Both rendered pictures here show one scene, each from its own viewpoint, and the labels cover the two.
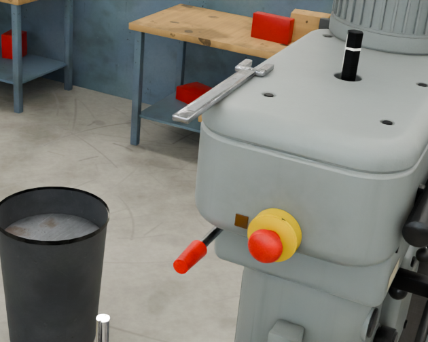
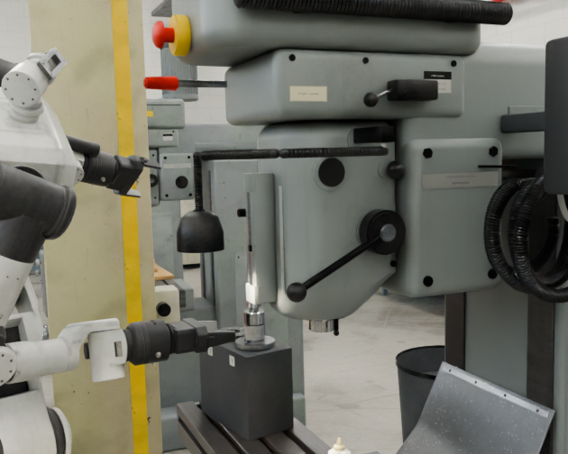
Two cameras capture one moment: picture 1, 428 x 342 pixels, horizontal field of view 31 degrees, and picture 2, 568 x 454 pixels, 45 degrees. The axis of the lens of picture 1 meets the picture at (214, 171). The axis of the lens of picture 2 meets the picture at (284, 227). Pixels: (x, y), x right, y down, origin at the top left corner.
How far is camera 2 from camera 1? 1.10 m
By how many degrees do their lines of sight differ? 46
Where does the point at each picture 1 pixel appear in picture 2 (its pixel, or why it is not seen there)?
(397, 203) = not seen: outside the picture
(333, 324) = (285, 161)
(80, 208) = not seen: hidden behind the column
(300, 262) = (248, 96)
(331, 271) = (258, 94)
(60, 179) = not seen: hidden behind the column
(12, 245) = (402, 378)
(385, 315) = (405, 213)
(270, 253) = (155, 33)
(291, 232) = (176, 22)
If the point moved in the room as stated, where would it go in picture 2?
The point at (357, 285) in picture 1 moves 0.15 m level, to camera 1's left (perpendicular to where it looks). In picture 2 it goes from (267, 96) to (202, 104)
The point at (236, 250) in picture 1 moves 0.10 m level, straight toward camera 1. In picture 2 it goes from (230, 108) to (180, 106)
